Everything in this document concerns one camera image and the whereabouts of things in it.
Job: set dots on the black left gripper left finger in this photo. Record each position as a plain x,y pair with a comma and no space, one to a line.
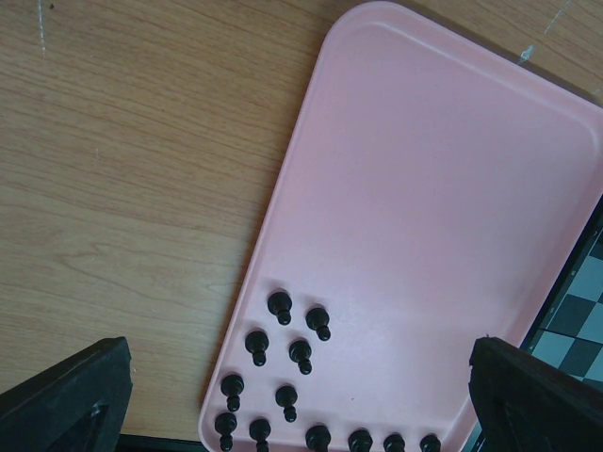
78,404

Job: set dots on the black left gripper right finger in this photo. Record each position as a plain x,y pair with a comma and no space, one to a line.
524,404

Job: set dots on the black knight piece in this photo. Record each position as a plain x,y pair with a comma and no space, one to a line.
394,443

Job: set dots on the black bishop piece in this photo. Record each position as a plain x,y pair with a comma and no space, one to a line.
360,441

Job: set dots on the black rook piece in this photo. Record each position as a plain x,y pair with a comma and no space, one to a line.
318,438
430,443

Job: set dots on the black white chess board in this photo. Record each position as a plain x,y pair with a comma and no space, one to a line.
567,332

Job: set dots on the black pawn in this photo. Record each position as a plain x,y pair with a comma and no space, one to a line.
286,397
225,424
279,305
232,387
257,343
259,431
317,320
300,353

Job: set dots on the pink plastic tray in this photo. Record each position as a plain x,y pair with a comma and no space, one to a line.
430,195

